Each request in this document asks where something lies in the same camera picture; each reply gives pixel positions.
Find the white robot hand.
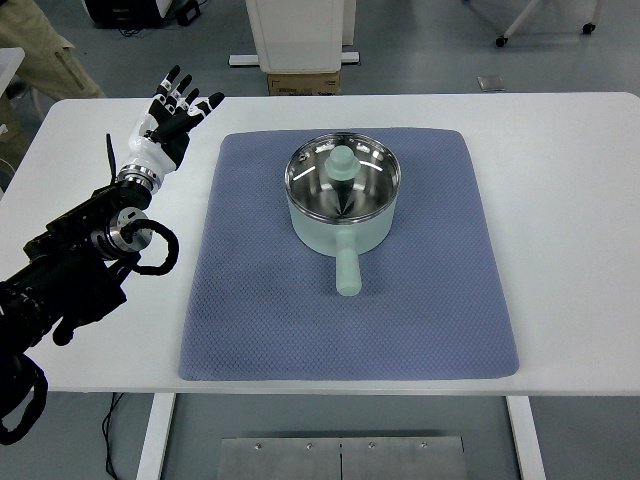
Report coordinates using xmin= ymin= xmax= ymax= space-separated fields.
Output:
xmin=119 ymin=65 xmax=224 ymax=192

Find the green pot with handle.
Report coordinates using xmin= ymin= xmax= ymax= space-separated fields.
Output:
xmin=284 ymin=131 xmax=402 ymax=297

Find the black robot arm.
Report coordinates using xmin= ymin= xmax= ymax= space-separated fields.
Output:
xmin=1 ymin=66 xmax=225 ymax=445

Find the glass pot lid green knob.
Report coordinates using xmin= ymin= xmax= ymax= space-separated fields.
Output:
xmin=285 ymin=132 xmax=401 ymax=224

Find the black device on floor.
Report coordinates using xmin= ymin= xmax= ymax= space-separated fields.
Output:
xmin=82 ymin=0 xmax=207 ymax=30

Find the person in beige clothes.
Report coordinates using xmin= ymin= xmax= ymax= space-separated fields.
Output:
xmin=0 ymin=0 xmax=107 ymax=151

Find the cardboard box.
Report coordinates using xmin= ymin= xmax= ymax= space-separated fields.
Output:
xmin=267 ymin=71 xmax=340 ymax=96

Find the blue quilted mat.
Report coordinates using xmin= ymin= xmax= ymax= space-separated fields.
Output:
xmin=179 ymin=128 xmax=519 ymax=381

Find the white left table leg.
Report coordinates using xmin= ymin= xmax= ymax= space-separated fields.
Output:
xmin=136 ymin=393 xmax=177 ymax=480

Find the white table leg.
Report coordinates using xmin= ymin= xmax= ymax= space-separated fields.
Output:
xmin=506 ymin=395 xmax=546 ymax=480
xmin=136 ymin=393 xmax=177 ymax=480

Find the grey floor outlet plate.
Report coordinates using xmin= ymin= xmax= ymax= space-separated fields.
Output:
xmin=477 ymin=75 xmax=506 ymax=92

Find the metal floor plate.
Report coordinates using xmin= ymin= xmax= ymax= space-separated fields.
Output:
xmin=217 ymin=436 xmax=468 ymax=479

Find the rolling chair base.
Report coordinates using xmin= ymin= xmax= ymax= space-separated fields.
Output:
xmin=494 ymin=1 xmax=604 ymax=49

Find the white right table leg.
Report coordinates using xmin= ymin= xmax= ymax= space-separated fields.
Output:
xmin=506 ymin=395 xmax=546 ymax=480

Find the white cabinet pedestal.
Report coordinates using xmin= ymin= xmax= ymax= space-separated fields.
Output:
xmin=228 ymin=0 xmax=360 ymax=74

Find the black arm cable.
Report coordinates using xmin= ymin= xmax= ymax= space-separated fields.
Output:
xmin=122 ymin=219 xmax=180 ymax=277

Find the black floor cable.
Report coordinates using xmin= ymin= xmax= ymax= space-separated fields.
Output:
xmin=101 ymin=392 xmax=126 ymax=480

